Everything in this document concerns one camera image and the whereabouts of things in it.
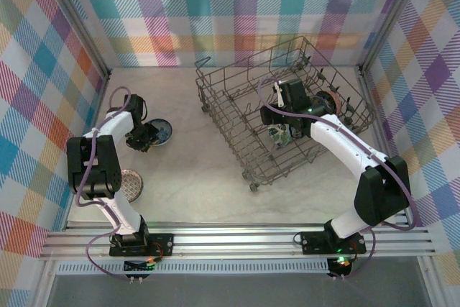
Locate aluminium side rail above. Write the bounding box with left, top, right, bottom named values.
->
left=393, top=211, right=410, bottom=229

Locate green leaf print bowl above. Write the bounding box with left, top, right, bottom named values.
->
left=267, top=123, right=292, bottom=148

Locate brown floral lattice bowl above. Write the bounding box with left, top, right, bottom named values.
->
left=120, top=169, right=144, bottom=202

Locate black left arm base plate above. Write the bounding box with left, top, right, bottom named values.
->
left=109, top=233, right=175, bottom=258

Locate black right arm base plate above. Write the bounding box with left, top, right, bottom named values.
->
left=300, top=230, right=367, bottom=256

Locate aluminium frame post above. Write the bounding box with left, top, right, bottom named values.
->
left=45, top=0, right=112, bottom=78
left=359, top=0, right=429, bottom=75

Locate long aluminium mounting rail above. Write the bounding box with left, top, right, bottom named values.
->
left=38, top=226, right=436, bottom=260

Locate black controller board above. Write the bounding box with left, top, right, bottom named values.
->
left=328, top=256, right=354, bottom=279
left=124, top=258, right=156, bottom=283

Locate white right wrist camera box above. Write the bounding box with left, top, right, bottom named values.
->
left=272, top=82, right=288, bottom=109

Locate dark blue patterned bowl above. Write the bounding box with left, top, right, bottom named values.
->
left=145, top=118, right=173, bottom=147

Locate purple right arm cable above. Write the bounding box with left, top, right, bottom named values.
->
left=258, top=77, right=420, bottom=281

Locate slotted white cable duct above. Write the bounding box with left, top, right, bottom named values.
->
left=57, top=262, right=331, bottom=275

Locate grey wire dish rack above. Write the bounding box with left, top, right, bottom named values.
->
left=195, top=35, right=374, bottom=193

